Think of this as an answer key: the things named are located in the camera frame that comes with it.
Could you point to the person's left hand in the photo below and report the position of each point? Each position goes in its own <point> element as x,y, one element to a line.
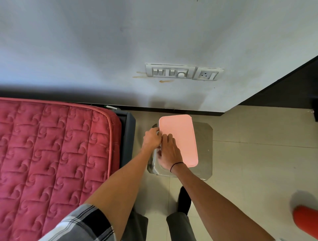
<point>150,140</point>

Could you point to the person's right hand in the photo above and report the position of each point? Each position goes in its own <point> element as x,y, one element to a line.
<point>171,155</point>

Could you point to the person's right thumb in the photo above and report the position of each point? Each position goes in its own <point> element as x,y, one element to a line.
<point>159,154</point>

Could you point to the person's left fingers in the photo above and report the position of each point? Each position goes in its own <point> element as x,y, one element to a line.
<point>158,132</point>

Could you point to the pink plastic lid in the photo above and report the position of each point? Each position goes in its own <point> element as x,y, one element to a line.
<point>181,139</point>

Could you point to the person's right forearm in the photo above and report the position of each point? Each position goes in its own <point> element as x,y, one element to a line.
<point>213,203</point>

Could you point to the person's left forearm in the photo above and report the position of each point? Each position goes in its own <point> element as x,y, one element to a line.
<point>119,188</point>

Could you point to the black wrist band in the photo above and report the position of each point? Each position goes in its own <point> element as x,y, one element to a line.
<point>175,165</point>

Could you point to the dark skirting board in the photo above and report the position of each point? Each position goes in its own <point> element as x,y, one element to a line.
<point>174,110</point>

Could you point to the steel stool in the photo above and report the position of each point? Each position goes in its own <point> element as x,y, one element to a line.
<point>205,154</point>

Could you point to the black sock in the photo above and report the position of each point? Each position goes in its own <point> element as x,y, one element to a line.
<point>183,200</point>

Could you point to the white socket plate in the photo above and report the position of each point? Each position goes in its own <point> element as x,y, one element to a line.
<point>207,74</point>

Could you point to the grey trousers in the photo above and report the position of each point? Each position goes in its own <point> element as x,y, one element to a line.
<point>180,228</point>

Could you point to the plaid shirt sleeve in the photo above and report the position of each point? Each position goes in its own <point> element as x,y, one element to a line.
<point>82,226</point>

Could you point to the red quilted mattress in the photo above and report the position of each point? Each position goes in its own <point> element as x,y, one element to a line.
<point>49,161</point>

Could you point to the dark wooden door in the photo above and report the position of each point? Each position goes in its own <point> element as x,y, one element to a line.
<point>290,87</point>

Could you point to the red plastic object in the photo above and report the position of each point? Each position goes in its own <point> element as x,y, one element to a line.
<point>305,219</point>

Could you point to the grey bed frame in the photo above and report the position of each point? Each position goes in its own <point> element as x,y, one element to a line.
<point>128,139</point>

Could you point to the white switch board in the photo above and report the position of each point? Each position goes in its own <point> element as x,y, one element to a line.
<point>170,71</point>

